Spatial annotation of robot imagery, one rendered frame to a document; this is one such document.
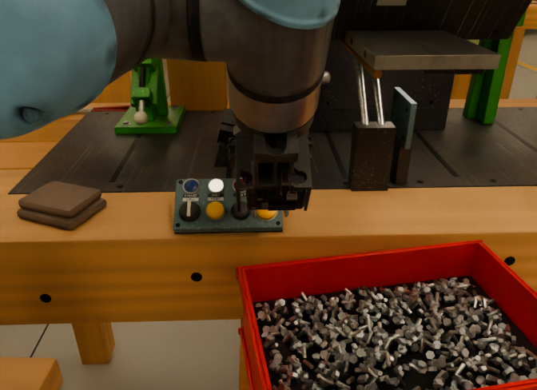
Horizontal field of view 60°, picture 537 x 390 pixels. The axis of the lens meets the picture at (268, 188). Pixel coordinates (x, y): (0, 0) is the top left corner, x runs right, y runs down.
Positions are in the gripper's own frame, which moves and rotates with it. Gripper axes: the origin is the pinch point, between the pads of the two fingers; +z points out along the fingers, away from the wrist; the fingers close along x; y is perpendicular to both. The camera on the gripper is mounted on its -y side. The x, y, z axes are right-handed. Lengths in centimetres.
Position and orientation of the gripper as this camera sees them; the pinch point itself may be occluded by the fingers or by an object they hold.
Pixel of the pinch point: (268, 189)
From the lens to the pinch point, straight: 57.9
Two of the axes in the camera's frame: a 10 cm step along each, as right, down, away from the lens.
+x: 10.0, -0.2, 0.3
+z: -0.2, 4.6, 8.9
